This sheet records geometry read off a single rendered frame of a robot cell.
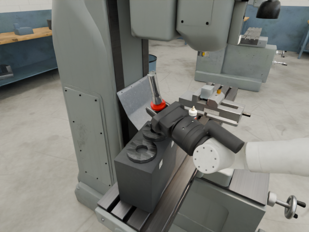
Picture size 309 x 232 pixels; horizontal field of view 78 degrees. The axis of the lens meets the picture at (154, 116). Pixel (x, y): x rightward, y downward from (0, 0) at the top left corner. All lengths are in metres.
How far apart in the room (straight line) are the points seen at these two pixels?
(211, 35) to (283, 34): 6.66
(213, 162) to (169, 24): 0.53
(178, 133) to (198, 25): 0.41
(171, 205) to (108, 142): 0.62
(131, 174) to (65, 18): 0.76
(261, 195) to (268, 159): 0.64
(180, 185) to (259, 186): 0.48
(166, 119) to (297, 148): 0.31
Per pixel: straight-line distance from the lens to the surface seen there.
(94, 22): 0.94
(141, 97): 1.11
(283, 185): 2.24
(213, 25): 0.75
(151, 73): 0.52
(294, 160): 0.43
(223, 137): 0.48
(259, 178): 1.14
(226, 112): 1.06
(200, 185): 1.06
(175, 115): 0.55
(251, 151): 0.45
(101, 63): 0.94
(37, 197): 2.08
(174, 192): 0.72
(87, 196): 1.72
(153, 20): 0.81
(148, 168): 0.53
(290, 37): 7.40
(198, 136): 0.49
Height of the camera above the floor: 1.50
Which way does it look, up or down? 33 degrees down
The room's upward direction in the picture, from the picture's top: straight up
